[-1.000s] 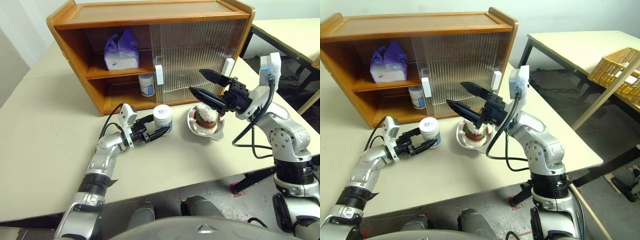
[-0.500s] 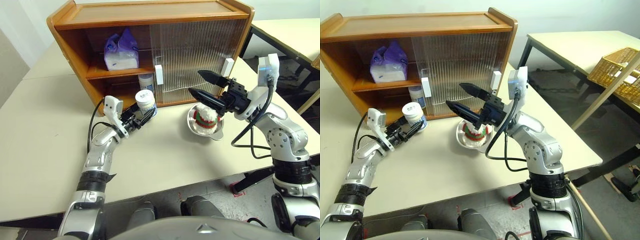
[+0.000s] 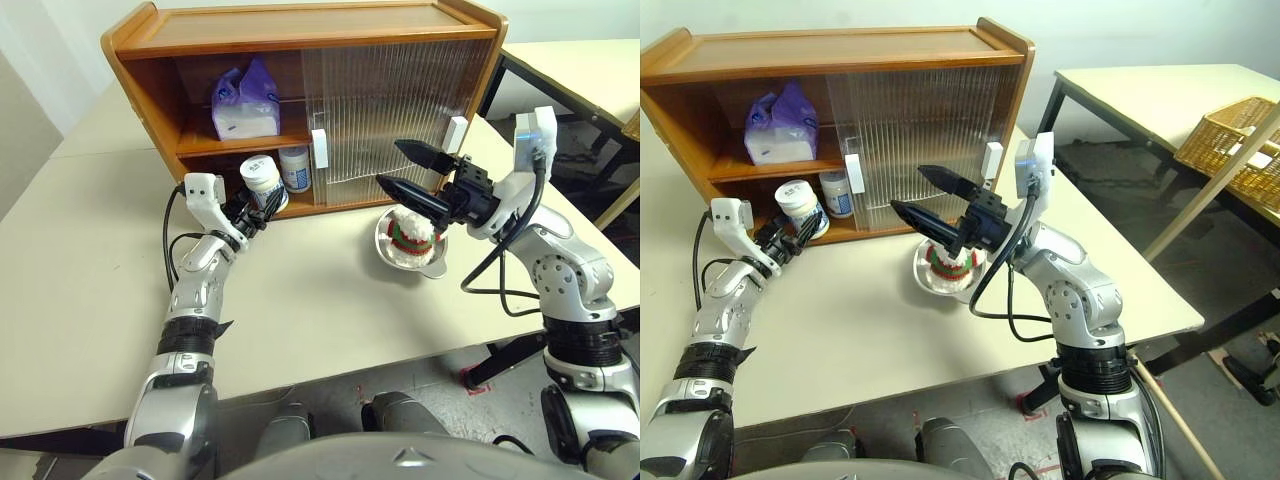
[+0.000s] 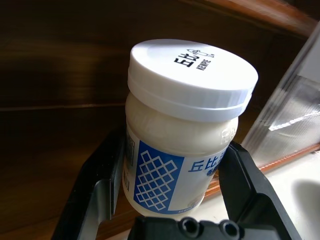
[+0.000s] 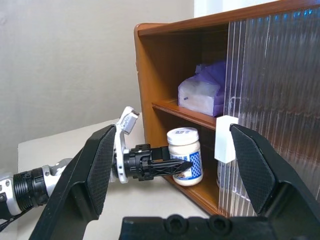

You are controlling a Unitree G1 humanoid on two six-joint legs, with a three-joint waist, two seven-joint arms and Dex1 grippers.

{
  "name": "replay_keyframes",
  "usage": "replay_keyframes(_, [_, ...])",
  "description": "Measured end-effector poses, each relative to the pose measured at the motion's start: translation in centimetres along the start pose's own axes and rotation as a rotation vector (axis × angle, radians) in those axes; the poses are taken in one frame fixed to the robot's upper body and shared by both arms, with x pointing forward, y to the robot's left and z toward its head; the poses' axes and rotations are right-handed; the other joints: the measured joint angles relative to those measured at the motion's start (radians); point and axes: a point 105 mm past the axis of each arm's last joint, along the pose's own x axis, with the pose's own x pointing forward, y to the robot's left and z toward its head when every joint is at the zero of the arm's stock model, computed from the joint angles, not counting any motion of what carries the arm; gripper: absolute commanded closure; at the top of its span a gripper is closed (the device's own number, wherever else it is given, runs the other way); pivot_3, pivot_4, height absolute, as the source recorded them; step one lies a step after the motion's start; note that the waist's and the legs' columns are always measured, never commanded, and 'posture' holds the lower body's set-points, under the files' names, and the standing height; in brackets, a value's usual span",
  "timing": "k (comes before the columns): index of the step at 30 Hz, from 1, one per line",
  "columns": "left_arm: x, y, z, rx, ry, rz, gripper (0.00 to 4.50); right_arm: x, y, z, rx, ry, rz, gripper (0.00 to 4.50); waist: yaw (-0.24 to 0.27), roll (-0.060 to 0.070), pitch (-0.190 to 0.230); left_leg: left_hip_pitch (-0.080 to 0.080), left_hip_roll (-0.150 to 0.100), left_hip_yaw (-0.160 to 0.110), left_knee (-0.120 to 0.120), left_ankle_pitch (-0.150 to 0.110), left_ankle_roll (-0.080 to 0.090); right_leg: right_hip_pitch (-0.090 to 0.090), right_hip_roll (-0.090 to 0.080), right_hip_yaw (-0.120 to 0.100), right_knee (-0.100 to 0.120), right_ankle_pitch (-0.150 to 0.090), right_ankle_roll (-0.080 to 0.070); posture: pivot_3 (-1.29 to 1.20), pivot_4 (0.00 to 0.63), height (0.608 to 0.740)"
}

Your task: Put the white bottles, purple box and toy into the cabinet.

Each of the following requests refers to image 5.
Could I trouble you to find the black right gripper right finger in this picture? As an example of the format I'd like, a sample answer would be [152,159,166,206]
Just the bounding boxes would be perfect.
[229,123,320,240]

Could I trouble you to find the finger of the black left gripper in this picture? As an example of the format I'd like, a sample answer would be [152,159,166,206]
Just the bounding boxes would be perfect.
[147,159,193,177]
[151,146,171,161]

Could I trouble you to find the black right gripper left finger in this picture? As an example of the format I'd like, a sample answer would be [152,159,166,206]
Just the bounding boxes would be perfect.
[29,124,118,240]

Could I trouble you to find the white jar blue label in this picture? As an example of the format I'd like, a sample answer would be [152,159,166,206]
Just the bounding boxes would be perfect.
[166,127,205,187]

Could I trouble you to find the white door handle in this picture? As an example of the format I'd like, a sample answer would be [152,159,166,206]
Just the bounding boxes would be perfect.
[214,115,240,164]

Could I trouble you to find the purple tissue pack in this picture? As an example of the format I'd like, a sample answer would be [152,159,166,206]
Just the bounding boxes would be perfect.
[177,61,227,118]

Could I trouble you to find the ribbed clear door with handle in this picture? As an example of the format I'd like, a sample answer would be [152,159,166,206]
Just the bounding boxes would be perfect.
[217,7,320,218]

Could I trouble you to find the brown wooden cabinet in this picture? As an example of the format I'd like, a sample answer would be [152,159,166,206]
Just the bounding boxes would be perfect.
[133,0,320,218]

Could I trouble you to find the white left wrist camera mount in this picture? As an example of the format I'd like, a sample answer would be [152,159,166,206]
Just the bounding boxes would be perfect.
[108,106,140,185]

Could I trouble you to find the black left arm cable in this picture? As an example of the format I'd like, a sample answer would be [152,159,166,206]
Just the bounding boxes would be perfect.
[0,213,22,232]

